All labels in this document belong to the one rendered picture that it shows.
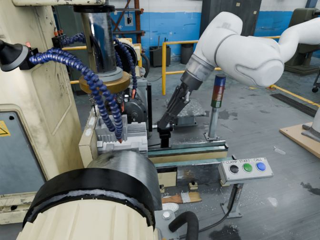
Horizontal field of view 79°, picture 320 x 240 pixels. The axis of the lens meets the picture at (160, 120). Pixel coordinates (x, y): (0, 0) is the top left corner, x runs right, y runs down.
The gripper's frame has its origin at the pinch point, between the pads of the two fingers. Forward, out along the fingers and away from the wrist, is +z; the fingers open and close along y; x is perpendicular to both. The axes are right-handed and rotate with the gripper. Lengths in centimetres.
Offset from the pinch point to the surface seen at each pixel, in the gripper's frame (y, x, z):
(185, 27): -545, 131, -53
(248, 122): -50, 80, -4
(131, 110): -26.8, -7.6, 14.4
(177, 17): -541, 99, -63
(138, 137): -1.7, -4.9, 12.8
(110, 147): 2.5, -14.4, 19.1
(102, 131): -1.1, -19.5, 15.5
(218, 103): -33, 37, -9
